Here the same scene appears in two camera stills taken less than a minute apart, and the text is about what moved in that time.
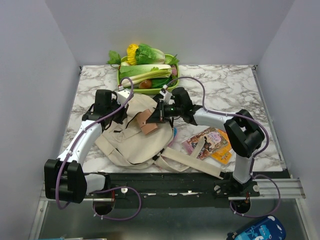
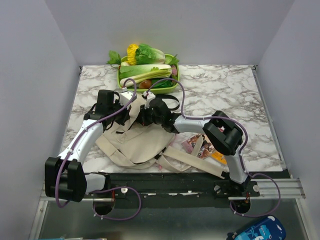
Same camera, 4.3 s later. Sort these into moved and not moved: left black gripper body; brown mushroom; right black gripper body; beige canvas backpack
Moved: right black gripper body
Not moved: beige canvas backpack; brown mushroom; left black gripper body
